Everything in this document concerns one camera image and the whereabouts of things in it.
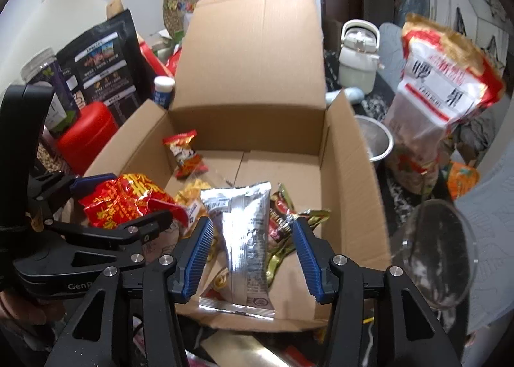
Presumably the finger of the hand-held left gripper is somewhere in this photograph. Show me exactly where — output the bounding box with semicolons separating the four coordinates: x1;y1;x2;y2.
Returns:
27;171;118;212
14;210;174;277

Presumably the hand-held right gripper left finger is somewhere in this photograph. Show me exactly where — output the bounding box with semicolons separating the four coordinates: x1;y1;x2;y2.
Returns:
43;215;215;367

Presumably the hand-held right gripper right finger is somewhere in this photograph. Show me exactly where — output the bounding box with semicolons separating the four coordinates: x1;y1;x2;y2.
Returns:
292;218;449;367

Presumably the red gold snack packet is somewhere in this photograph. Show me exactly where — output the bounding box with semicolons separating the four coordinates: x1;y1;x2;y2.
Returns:
78;173;189;231

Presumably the red white snack packet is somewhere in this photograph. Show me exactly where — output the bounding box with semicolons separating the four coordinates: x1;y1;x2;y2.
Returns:
201;263;234;300

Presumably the silver snack packet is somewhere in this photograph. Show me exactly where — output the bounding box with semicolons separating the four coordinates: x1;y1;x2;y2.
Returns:
199;181;276;319

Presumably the yellow chips packet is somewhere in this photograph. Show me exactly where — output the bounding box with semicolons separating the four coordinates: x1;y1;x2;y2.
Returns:
174;176;213;227

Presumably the brown cardboard box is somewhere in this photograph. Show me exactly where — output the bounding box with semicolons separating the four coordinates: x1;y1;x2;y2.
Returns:
82;0;392;331

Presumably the person's left hand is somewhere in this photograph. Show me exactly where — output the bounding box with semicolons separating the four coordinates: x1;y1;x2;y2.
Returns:
0;291;67;328

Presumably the jar of beans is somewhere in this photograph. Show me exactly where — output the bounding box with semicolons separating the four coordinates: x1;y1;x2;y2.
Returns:
35;138;70;174

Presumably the gold-edged snack packet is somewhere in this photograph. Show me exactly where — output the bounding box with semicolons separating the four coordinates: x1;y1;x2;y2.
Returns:
265;182;332;291

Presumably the red canister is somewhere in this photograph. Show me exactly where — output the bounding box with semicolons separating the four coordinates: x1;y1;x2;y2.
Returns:
56;101;120;175

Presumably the clear plastic jar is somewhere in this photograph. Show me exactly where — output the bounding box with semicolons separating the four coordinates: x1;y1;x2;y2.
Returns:
20;48;81;139

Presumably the small red snack packet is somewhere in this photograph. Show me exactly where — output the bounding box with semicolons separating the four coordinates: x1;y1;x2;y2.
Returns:
163;130;209;180

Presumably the black stand-up pouch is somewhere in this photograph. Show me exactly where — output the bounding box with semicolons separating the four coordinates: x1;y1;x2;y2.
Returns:
56;9;155;127

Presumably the blue white tube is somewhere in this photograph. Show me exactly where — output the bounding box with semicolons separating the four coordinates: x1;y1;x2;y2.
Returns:
153;76;176;109

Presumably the clear plastic lid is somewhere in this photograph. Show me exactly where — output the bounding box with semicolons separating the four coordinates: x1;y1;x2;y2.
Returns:
402;198;476;309

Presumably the metal bowl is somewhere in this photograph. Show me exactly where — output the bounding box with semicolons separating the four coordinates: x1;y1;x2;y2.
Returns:
355;115;394;163

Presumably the white foam board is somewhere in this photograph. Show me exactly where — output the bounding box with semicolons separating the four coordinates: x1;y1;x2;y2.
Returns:
0;0;109;87

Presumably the red foil bag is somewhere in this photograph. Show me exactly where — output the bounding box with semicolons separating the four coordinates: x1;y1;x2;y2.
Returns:
137;34;186;75

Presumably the orange snack packet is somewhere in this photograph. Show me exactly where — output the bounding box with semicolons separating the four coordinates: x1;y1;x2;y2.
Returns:
446;160;480;201

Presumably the grey sofa cushion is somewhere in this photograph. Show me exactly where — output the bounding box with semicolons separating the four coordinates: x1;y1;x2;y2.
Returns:
456;166;514;331

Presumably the large red white nut bag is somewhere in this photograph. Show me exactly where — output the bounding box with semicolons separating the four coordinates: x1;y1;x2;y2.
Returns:
381;13;506;195

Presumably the white jug with handle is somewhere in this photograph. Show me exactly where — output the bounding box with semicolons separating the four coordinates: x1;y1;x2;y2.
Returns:
337;20;380;97

